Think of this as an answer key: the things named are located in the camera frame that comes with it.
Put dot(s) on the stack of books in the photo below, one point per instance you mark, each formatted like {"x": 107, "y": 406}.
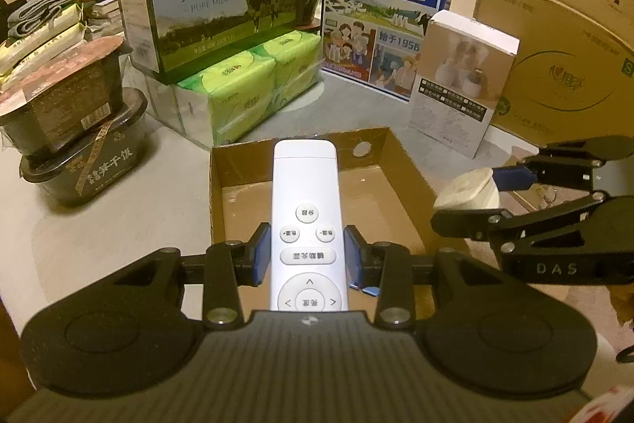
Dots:
{"x": 105, "y": 9}

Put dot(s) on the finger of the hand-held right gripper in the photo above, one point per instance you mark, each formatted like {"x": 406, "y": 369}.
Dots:
{"x": 460, "y": 220}
{"x": 512, "y": 177}

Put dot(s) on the dark instant rice bowl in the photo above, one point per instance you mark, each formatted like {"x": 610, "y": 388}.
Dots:
{"x": 59, "y": 96}
{"x": 84, "y": 165}

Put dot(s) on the red white package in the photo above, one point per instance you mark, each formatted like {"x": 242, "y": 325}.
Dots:
{"x": 607, "y": 405}

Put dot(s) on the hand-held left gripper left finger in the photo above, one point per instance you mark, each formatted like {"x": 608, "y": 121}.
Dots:
{"x": 262, "y": 254}

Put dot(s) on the cream plug adapter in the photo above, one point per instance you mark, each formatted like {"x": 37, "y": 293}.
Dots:
{"x": 468, "y": 192}

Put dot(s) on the white remote control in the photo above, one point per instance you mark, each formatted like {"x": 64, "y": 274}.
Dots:
{"x": 307, "y": 175}

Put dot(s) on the stack of cream packets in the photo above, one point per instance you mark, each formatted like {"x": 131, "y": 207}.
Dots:
{"x": 39, "y": 41}

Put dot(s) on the folded grey cloth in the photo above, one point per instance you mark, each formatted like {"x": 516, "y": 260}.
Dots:
{"x": 39, "y": 9}

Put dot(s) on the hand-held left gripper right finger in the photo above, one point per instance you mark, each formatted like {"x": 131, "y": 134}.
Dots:
{"x": 352, "y": 254}

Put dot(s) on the large brown cardboard box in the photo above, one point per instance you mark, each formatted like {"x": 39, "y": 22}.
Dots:
{"x": 559, "y": 56}

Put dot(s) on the green tissue pack bundle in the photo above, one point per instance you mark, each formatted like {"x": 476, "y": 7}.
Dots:
{"x": 237, "y": 96}

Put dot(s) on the blue milk carton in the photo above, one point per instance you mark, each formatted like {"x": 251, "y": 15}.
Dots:
{"x": 376, "y": 6}

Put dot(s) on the white humidifier box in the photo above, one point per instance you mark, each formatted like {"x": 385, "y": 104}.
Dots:
{"x": 455, "y": 106}

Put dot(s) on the shallow cardboard tray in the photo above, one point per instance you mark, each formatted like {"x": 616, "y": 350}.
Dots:
{"x": 376, "y": 195}

